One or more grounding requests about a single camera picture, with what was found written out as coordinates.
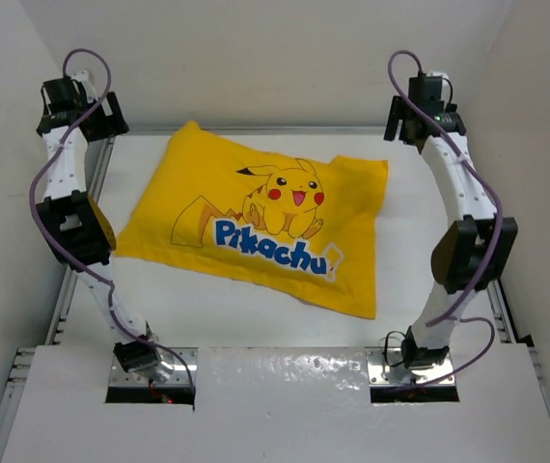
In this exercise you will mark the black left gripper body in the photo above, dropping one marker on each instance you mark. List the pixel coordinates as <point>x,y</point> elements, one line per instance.
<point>106,126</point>

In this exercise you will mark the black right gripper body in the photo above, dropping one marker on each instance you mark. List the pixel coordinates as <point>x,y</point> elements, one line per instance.
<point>400,111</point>

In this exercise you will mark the yellow pillowcase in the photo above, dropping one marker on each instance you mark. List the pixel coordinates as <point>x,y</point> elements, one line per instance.
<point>300,226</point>

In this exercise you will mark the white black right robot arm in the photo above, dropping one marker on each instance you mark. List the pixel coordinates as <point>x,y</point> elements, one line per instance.
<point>475,248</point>

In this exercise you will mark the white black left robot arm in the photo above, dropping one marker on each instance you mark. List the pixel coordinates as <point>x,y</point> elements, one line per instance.
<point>70,121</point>

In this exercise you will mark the white front cover board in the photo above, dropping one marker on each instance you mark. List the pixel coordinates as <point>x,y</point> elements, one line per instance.
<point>279,405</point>

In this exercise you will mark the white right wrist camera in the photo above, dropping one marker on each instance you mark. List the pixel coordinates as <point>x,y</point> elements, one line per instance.
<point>447,88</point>

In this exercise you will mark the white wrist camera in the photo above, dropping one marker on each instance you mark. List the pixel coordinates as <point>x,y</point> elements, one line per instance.
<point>85,77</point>
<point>447,88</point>

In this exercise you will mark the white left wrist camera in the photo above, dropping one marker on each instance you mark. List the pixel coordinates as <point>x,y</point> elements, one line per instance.
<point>85,77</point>

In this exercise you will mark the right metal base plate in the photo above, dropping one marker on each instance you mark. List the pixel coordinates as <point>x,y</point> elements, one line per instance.
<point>386,369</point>

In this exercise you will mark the metal base plate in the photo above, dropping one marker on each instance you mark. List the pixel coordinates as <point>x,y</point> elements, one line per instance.
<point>168,373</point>
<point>386,369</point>

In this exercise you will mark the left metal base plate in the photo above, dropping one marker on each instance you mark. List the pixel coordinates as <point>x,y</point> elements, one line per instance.
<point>168,373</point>

